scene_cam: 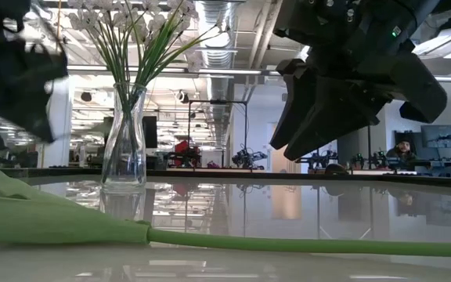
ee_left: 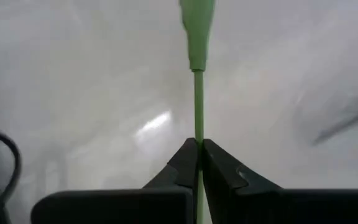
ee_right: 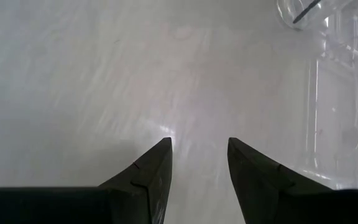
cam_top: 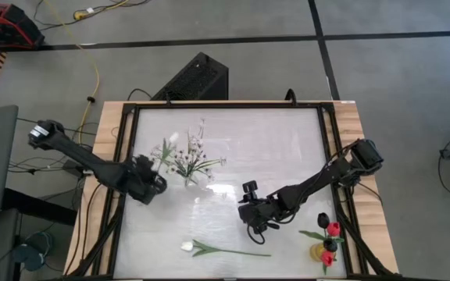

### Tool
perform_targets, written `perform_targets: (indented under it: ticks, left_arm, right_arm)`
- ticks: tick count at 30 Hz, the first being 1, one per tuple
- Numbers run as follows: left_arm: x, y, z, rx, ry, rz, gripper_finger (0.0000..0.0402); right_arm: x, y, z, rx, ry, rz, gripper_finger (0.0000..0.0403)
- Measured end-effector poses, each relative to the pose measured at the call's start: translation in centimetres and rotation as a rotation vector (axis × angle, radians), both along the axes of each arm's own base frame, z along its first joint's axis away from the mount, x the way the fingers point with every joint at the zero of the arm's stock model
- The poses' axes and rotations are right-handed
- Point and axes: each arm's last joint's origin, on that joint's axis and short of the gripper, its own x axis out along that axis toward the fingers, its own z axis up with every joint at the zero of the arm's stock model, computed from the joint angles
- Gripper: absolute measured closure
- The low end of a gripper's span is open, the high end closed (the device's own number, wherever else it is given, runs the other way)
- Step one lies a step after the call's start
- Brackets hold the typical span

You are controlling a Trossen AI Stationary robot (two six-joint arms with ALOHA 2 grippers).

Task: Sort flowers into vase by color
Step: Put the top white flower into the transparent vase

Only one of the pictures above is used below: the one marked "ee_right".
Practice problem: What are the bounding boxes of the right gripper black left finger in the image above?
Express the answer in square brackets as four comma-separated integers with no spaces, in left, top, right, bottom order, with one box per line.
[0,137,173,224]

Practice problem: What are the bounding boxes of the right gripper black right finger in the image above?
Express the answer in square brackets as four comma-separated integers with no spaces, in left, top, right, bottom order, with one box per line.
[227,137,358,224]

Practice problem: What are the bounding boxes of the clear glass vase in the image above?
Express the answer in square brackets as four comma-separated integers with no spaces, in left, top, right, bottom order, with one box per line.
[275,0,358,190]

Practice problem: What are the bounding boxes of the white baby's breath bunch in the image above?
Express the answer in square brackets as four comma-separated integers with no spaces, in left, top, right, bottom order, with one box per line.
[292,0,322,24]

